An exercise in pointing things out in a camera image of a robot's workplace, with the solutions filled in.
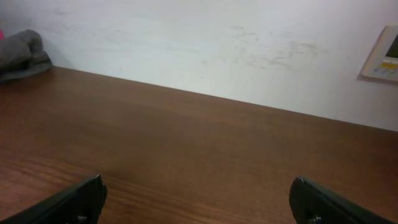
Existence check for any grey folded garment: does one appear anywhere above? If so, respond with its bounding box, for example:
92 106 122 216
1 29 53 82

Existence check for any white wall control panel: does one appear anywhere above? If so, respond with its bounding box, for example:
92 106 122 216
360 26 397 82

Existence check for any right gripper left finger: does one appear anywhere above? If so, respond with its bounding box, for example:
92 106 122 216
1 175 108 224

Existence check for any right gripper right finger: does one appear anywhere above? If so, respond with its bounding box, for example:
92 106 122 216
289 177 394 224

